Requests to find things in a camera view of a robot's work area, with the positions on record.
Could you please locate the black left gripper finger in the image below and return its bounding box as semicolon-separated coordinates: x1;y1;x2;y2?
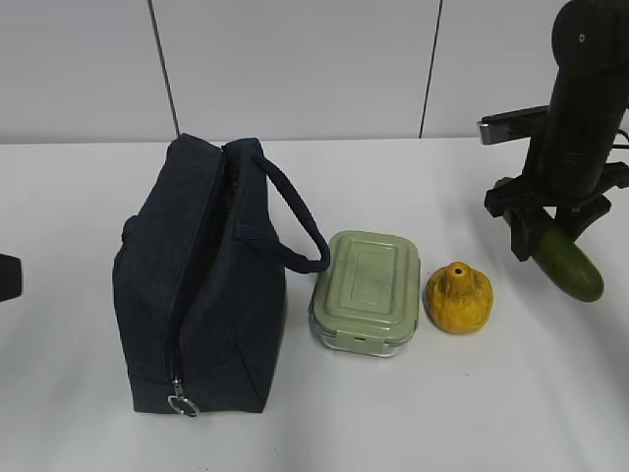
0;254;23;302

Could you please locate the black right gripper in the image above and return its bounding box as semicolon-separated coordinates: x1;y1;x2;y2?
484;162;628;261

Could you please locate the green cucumber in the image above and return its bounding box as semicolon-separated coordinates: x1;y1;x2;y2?
533;224;604;303

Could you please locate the yellow pear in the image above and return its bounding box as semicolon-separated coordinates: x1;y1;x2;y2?
426;261;493;335

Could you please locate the dark blue lunch bag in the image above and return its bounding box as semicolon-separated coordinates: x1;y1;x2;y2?
112;134;330;417

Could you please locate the green lid glass container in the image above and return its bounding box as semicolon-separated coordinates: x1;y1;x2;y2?
309;230;421;358

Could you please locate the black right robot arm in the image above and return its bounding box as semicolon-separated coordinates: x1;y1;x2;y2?
478;1;628;262

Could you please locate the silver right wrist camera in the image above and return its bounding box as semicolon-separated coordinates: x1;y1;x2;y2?
477;105;548;146

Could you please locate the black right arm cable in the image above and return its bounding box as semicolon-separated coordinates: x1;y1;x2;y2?
607;128;629;163

